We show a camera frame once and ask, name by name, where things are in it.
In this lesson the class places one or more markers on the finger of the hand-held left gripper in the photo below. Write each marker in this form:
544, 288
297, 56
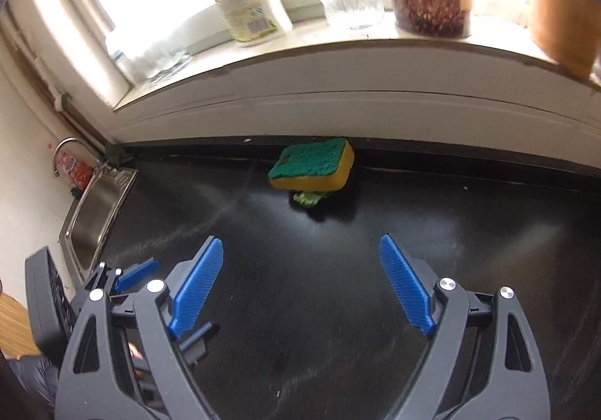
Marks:
138, 275
199, 340

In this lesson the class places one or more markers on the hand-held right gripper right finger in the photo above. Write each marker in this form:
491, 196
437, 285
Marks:
406, 288

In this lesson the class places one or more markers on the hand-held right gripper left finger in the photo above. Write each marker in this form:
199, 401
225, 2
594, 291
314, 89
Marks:
197, 288

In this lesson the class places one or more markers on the small green plastic piece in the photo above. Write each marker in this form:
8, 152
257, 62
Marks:
307, 199

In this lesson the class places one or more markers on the steel sink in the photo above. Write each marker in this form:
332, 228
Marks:
94, 218

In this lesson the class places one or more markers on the person's dark clothing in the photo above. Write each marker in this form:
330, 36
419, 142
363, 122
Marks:
33, 387

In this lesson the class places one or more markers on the steel faucet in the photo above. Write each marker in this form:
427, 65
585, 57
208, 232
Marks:
99, 168

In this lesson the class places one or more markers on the red printed packet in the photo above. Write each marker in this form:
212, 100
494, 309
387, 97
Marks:
77, 173

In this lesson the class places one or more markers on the dark green object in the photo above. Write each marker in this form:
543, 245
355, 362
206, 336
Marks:
117, 153

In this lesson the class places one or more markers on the yellow and green sponge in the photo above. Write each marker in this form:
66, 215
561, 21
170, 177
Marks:
310, 157

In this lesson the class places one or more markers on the clear drinking glass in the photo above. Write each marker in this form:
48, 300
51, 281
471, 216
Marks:
129, 58

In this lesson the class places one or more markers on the white windowsill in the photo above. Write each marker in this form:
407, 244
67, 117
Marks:
375, 58

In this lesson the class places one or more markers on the wall pipe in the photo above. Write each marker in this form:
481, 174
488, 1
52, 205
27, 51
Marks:
51, 87

